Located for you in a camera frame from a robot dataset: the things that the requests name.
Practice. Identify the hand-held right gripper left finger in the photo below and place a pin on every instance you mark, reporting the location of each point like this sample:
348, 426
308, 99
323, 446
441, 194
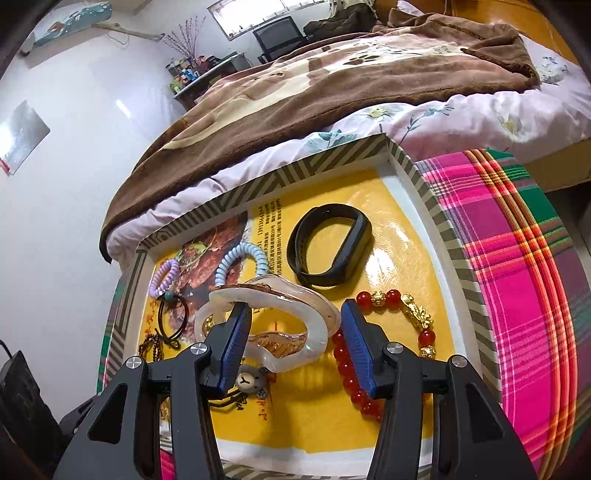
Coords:
233, 341

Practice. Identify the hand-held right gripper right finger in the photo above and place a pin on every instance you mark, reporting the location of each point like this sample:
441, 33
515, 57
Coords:
358, 341

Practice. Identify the clear hair claw clip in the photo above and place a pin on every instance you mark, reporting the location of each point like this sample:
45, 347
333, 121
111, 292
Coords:
318, 332

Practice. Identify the striped cardboard box yellow bottom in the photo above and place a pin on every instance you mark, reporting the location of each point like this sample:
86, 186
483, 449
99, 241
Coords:
415, 258

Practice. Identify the black wristband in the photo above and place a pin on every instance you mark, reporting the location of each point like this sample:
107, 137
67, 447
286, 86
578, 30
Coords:
332, 277

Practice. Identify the pink green plaid cloth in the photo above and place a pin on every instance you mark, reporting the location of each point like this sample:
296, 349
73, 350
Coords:
508, 277

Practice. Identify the brown printed blanket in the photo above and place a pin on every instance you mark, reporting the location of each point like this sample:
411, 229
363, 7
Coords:
277, 106

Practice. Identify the cluttered desk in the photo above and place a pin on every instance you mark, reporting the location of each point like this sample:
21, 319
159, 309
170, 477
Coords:
203, 83

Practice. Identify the row of bottles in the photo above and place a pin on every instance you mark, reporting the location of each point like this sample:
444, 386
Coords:
189, 69

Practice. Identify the dried branches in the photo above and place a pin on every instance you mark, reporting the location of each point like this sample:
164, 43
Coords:
184, 41

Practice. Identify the black chair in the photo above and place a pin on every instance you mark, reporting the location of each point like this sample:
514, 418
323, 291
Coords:
277, 34

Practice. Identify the dark clothing pile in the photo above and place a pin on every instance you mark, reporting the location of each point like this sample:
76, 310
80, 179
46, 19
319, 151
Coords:
341, 23

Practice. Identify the window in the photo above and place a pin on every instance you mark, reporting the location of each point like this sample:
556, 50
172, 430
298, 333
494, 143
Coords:
268, 11

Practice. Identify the wooden headboard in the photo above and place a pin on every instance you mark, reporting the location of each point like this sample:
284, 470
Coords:
508, 18

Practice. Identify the printed air conditioner cover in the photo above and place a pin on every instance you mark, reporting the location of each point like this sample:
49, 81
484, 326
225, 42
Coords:
74, 21

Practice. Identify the silver wall sheet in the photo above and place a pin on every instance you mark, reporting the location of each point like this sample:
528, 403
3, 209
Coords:
23, 138

